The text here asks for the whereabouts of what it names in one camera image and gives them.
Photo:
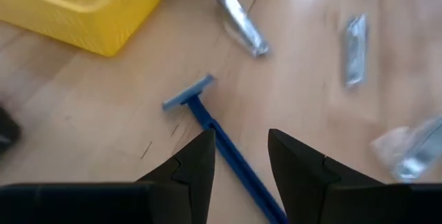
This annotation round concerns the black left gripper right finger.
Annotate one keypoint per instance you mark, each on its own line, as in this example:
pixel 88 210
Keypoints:
pixel 310 189

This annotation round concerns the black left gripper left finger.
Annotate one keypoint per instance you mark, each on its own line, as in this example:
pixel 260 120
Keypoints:
pixel 179 189

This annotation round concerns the blue disposable razor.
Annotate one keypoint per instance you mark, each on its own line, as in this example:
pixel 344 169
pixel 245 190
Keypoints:
pixel 240 168

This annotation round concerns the silver nail clipper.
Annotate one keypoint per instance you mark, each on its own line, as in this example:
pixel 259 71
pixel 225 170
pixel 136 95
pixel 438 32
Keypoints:
pixel 355 51
pixel 241 23

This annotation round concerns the clear plastic bags right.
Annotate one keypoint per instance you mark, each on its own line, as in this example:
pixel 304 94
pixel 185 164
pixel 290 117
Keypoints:
pixel 411 158

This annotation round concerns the black plastic basket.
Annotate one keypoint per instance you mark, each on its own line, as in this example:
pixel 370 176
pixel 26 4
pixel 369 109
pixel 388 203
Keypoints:
pixel 8 130

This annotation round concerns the yellow plastic basket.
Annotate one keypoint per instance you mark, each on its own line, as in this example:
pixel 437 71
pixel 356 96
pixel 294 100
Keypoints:
pixel 86 27

